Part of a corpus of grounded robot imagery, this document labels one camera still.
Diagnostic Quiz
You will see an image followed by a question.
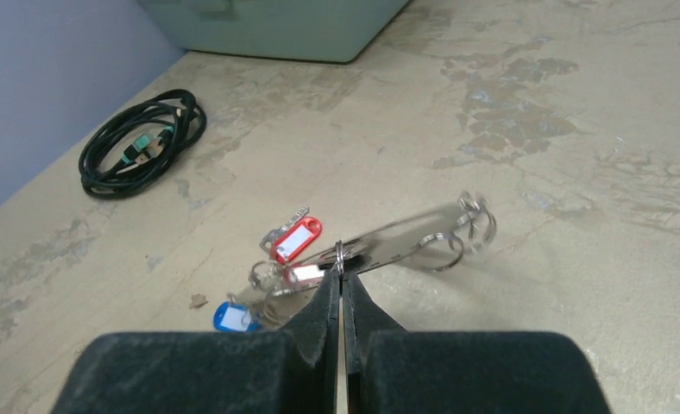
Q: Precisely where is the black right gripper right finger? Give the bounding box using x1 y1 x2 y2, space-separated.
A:
342 273 611 413

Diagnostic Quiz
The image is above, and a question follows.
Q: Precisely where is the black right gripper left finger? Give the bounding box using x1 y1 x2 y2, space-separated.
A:
53 273 340 413

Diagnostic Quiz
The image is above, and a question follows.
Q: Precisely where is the silver split key ring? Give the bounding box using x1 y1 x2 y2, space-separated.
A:
417 231 467 273
332 240 347 279
248 258 286 295
454 191 498 255

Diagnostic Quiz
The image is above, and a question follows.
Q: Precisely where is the perforated metal key plate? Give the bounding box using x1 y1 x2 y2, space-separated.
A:
293 191 498 287

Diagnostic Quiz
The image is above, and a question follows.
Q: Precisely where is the blue key tag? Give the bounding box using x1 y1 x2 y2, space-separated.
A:
212 301 261 332

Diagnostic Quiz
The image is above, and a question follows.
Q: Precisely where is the red key tag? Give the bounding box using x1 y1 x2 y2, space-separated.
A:
269 216 323 265

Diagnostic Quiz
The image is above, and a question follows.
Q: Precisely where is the silver key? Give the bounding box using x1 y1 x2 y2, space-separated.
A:
259 205 310 253

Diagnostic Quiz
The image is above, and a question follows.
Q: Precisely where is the green plastic toolbox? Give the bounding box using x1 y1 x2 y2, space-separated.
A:
139 0 407 64

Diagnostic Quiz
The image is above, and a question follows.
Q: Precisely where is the coiled black cable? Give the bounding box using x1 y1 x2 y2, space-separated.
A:
78 88 209 201

